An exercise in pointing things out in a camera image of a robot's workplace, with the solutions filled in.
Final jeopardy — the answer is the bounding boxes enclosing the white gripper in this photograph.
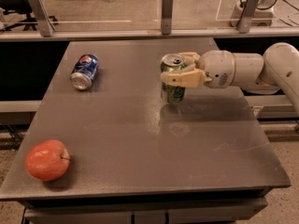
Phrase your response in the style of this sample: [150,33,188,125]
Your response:
[161,50,235,89]

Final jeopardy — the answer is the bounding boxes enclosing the green soda can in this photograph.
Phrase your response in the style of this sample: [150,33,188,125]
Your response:
[161,53,187,104]

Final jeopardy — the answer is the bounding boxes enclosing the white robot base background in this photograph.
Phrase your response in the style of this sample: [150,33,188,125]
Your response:
[230,0,277,27]

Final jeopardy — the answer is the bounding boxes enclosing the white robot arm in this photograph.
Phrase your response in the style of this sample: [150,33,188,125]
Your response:
[161,42,299,112]

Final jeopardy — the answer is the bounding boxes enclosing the blue Pepsi can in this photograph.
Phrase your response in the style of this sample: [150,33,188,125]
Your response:
[70,54,99,91]

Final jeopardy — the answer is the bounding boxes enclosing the red apple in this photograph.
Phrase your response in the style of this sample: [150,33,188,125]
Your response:
[24,140,71,181]

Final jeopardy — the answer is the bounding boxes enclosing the black office chair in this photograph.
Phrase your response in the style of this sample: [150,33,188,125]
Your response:
[0,0,59,32]

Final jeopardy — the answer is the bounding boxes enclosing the right metal bracket post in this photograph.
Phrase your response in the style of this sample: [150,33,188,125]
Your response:
[236,0,259,34]

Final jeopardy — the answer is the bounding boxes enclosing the metal bracket post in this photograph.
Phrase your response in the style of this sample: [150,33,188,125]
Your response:
[161,0,173,35]
[28,0,54,37]
[236,0,259,34]

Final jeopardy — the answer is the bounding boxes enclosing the middle metal bracket post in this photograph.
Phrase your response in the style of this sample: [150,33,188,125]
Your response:
[161,0,173,35]

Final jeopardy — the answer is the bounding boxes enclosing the left metal bracket post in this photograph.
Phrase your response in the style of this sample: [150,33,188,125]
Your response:
[28,0,54,37]

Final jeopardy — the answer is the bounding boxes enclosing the metal rail beam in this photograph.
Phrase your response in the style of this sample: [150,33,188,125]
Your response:
[0,27,299,42]

